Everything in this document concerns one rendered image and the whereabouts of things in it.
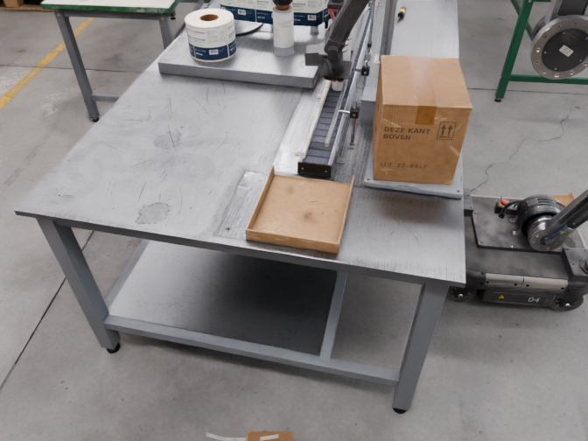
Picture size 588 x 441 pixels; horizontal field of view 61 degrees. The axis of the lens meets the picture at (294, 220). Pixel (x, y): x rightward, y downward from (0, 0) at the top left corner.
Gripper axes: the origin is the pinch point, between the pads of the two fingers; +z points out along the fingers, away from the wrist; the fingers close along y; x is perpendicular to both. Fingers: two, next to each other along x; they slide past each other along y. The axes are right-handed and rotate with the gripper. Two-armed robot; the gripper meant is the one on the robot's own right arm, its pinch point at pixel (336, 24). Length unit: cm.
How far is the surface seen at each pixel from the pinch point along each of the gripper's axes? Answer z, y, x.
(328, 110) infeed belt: 14.2, 43.8, 4.4
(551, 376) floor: 103, 79, 103
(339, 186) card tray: 19, 80, 14
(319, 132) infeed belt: 14, 58, 4
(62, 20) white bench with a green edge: 31, -56, -168
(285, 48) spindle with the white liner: 10.2, 4.4, -20.3
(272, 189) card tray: 19, 85, -6
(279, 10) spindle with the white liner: -5.0, 3.9, -22.5
